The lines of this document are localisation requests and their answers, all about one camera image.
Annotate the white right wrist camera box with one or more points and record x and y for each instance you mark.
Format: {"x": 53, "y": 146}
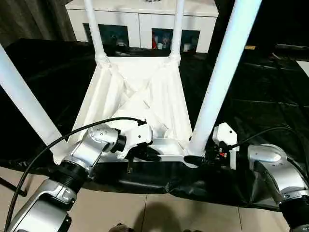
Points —
{"x": 224, "y": 131}

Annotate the grey curtain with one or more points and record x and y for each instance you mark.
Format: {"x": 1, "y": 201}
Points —
{"x": 36, "y": 19}

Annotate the white plastic table top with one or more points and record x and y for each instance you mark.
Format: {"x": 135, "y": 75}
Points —
{"x": 135, "y": 79}

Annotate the small yellow label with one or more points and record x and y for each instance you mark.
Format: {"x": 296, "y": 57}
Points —
{"x": 249, "y": 47}

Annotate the white flat board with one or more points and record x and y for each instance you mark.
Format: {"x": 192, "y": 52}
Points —
{"x": 303, "y": 67}

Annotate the white cabinet with glass doors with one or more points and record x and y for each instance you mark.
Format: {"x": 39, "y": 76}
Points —
{"x": 144, "y": 19}

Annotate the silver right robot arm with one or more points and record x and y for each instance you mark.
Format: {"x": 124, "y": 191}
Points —
{"x": 272, "y": 164}

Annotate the black white spotted toy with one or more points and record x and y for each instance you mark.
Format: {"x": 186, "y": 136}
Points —
{"x": 153, "y": 1}

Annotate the black cabinet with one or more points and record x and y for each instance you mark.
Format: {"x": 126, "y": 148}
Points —
{"x": 280, "y": 21}

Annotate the black table mat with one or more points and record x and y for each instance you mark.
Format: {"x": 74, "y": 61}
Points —
{"x": 265, "y": 96}

